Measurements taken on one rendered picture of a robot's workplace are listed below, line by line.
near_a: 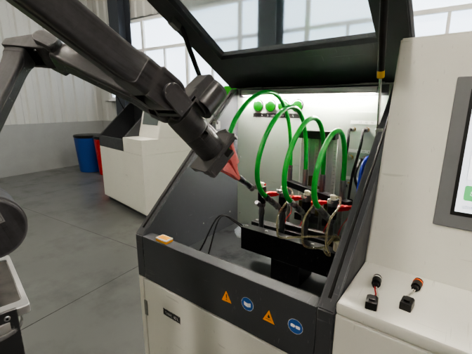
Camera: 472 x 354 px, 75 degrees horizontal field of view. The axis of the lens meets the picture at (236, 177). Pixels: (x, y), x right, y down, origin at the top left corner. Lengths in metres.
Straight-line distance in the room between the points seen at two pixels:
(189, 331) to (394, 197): 0.73
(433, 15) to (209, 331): 4.56
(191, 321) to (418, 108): 0.88
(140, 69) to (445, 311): 0.73
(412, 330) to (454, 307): 0.14
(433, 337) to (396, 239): 0.27
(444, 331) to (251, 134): 0.96
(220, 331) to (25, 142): 6.89
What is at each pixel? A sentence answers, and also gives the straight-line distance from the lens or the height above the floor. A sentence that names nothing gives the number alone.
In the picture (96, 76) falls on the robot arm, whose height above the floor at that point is 1.46.
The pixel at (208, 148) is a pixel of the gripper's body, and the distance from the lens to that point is 0.61.
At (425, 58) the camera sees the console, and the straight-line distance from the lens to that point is 0.94.
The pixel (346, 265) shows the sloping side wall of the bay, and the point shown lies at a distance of 0.77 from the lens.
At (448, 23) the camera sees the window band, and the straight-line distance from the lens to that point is 4.87.
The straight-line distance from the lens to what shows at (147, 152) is 3.76.
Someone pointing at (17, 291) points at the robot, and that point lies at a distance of 0.75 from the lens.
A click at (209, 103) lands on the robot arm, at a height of 1.39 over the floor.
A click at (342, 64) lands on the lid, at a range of 1.11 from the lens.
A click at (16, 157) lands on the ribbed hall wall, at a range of 7.52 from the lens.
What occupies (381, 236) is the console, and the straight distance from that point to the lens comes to 0.89.
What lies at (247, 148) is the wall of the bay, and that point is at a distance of 1.37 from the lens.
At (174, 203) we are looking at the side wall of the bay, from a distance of 1.16.
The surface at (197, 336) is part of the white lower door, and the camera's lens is 1.08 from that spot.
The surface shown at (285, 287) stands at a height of 0.95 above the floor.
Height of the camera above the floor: 1.38
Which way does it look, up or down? 13 degrees down
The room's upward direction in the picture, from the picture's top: straight up
